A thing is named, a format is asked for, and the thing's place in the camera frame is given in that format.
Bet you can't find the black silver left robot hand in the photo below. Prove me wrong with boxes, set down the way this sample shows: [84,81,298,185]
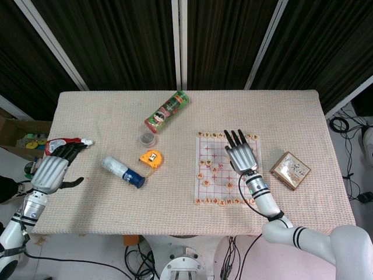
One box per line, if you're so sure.
[30,141,89,195]

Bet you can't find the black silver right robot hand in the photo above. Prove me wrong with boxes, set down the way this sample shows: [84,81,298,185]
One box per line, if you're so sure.
[223,129,260,176]

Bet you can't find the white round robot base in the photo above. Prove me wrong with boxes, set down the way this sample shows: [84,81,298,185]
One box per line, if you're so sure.
[159,246,211,280]

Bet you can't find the chinese chess board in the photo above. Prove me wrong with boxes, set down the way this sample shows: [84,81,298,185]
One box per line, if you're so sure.
[193,134,267,208]

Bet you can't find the red ketchup squeeze bottle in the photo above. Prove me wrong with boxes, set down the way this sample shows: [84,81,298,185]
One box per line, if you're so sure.
[44,137,96,158]

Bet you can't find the green yellow plastic toys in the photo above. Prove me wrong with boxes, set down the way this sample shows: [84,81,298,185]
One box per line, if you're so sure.
[23,132,50,151]

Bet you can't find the black cloth bag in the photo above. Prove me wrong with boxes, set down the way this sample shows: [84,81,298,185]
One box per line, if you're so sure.
[0,174,27,205]

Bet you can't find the brown printed card box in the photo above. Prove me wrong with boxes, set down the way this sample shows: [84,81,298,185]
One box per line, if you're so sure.
[269,151,312,192]

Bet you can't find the brown cardboard box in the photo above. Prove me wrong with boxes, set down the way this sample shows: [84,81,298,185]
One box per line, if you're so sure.
[0,107,52,162]

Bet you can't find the white bottle with blue cap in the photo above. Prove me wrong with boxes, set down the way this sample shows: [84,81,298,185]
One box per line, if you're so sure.
[101,156,146,190]

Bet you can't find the green chips can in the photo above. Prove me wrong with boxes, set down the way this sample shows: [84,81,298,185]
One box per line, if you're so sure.
[144,90,191,135]

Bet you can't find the beige waffle tablecloth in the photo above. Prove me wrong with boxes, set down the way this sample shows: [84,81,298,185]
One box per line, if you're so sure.
[30,89,357,236]

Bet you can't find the yellow tape measure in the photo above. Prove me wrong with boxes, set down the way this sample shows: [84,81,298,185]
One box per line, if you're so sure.
[139,149,165,169]

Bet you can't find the small orange box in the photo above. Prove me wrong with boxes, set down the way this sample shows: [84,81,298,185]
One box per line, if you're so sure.
[123,234,142,249]

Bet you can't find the white rounded machine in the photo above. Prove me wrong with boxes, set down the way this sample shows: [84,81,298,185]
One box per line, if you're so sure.
[360,127,373,165]

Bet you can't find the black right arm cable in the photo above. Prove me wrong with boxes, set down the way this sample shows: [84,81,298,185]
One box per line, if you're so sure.
[238,172,285,220]

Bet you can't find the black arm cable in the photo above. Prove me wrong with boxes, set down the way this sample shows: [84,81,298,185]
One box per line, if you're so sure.
[17,212,126,280]
[238,172,285,220]

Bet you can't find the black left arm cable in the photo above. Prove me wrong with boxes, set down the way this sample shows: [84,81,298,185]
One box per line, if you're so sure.
[17,212,126,280]

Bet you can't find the black floor cable bundle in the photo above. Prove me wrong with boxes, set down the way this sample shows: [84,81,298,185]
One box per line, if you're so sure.
[220,235,263,280]
[124,244,160,280]

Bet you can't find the coiled black cable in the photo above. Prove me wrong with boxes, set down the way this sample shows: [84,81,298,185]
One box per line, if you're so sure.
[329,116,350,134]

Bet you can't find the white partition post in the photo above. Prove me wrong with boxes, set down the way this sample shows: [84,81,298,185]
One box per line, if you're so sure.
[324,75,373,121]
[13,0,90,92]
[244,0,290,90]
[171,0,189,91]

